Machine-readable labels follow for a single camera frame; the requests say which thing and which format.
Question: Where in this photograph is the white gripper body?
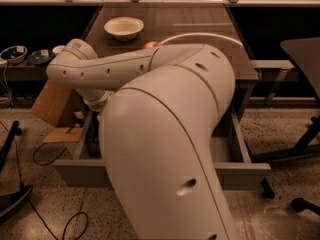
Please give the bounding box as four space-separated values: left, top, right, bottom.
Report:
83 90 114 112

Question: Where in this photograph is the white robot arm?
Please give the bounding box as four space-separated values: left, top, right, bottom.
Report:
47 40 240 240

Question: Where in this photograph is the open grey top drawer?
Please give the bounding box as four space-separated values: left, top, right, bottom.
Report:
53 87 272 192

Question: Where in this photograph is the grey drawer cabinet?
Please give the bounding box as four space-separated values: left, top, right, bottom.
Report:
81 2 259 116

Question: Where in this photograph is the brown cardboard box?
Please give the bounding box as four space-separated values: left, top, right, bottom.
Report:
31 80 80 127

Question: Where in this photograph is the flat cardboard piece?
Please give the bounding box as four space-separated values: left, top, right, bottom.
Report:
43 127 82 143

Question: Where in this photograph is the white paper cup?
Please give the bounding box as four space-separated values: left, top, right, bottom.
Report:
52 45 65 55

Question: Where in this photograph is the grey side shelf left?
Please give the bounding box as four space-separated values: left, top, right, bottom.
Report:
0 60 47 81

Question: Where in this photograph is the grey side shelf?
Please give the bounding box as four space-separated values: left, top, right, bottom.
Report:
251 59 295 107
0 60 47 81

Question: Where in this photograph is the blue patterned bowl right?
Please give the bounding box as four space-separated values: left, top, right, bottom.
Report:
28 49 55 66

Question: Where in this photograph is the blue patterned bowl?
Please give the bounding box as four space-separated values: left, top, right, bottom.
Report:
28 49 55 66
0 45 27 65

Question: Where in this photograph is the red apple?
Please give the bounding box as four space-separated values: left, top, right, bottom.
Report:
143 41 162 49

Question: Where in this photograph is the blue patterned bowl left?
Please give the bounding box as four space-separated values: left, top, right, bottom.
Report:
0 45 27 65

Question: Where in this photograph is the black stand left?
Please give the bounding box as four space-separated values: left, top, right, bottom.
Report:
0 121 33 218

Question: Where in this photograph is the grey side shelf right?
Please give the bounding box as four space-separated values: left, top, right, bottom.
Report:
251 59 295 107

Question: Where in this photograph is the black chair base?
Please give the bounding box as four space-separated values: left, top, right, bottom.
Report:
250 116 320 215

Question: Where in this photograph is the black floor cable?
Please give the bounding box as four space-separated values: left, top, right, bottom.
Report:
0 120 90 240

